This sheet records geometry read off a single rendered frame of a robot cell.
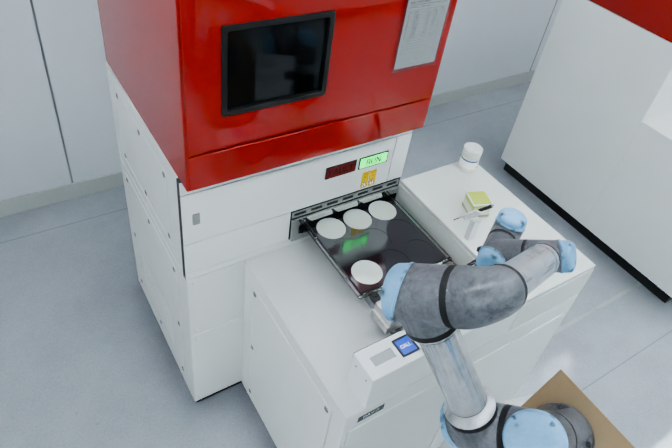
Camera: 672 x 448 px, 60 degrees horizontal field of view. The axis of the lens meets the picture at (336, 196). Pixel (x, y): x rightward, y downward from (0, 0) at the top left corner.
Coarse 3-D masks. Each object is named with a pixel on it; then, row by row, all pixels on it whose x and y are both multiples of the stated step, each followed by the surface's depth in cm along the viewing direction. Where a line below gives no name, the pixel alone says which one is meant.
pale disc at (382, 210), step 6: (372, 204) 207; (378, 204) 208; (384, 204) 208; (390, 204) 209; (372, 210) 205; (378, 210) 205; (384, 210) 206; (390, 210) 206; (378, 216) 203; (384, 216) 203; (390, 216) 204
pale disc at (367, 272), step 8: (360, 264) 185; (368, 264) 185; (376, 264) 186; (352, 272) 182; (360, 272) 182; (368, 272) 183; (376, 272) 183; (360, 280) 180; (368, 280) 180; (376, 280) 181
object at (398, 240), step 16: (352, 208) 204; (368, 208) 206; (384, 224) 200; (400, 224) 201; (320, 240) 191; (336, 240) 192; (352, 240) 193; (368, 240) 194; (384, 240) 194; (400, 240) 195; (416, 240) 196; (336, 256) 186; (352, 256) 187; (368, 256) 188; (384, 256) 189; (400, 256) 190; (416, 256) 191; (432, 256) 192; (384, 272) 183; (368, 288) 178
